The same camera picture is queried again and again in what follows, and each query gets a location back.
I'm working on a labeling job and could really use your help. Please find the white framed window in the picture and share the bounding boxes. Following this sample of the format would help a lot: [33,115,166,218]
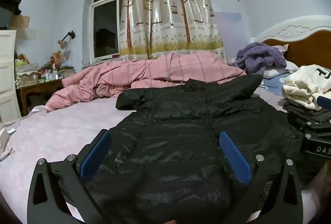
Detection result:
[89,0,127,59]

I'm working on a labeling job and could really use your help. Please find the blue floral pillow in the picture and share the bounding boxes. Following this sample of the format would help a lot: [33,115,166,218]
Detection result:
[260,73,294,97]

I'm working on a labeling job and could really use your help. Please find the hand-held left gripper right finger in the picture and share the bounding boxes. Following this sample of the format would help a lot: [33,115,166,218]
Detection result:
[219,131,303,224]

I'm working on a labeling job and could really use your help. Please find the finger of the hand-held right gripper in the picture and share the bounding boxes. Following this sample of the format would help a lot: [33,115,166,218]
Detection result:
[287,95,331,135]

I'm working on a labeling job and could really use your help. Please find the white pillow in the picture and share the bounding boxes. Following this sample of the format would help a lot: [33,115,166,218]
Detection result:
[263,61,299,78]

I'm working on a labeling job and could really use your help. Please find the pink plaid duvet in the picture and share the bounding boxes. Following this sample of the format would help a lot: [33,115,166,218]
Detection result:
[45,52,247,112]

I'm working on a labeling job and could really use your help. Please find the cream sweatshirt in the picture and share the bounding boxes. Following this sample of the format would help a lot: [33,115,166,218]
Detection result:
[282,64,331,111]

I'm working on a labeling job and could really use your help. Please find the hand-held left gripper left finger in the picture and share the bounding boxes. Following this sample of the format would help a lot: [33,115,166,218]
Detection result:
[26,129,112,224]

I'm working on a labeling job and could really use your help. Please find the tree print curtain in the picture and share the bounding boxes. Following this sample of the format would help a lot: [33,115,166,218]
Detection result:
[119,0,227,60]

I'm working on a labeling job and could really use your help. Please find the white drawer cabinet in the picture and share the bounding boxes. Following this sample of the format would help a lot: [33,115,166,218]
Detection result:
[0,30,22,121]

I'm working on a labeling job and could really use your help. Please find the cluttered wooden side table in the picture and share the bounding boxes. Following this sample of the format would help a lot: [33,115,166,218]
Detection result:
[14,51,75,87]

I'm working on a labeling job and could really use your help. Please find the brown wooden table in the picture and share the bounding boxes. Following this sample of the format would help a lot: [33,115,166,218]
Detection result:
[16,79,64,116]

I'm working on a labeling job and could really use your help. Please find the person's right forearm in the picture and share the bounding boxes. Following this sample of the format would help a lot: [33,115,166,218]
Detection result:
[306,168,331,196]

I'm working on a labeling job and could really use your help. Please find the purple fluffy blanket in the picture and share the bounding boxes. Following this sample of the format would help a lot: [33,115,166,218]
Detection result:
[231,42,287,75]

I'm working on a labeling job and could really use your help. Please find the black television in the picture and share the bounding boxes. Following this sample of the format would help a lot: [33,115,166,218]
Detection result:
[0,0,24,28]

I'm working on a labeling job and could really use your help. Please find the pink desk lamp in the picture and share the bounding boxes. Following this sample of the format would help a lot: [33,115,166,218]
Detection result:
[57,31,76,50]

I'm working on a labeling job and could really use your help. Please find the bed with pink sheet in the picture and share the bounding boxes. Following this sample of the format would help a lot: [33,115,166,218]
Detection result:
[0,79,331,224]

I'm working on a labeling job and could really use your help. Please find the cardboard box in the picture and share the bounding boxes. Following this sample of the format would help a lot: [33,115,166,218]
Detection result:
[10,15,31,28]

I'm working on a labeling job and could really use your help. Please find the dark folded clothes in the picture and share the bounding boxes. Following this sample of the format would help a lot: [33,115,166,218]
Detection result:
[282,100,331,124]

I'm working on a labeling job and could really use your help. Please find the white charger block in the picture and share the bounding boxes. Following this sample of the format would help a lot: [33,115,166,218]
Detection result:
[0,128,10,153]

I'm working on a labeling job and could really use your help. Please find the white wooden headboard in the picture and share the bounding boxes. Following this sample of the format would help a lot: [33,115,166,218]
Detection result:
[252,15,331,69]

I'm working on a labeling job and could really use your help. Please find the black puffer jacket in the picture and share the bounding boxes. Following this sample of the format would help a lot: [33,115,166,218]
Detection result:
[85,75,321,224]

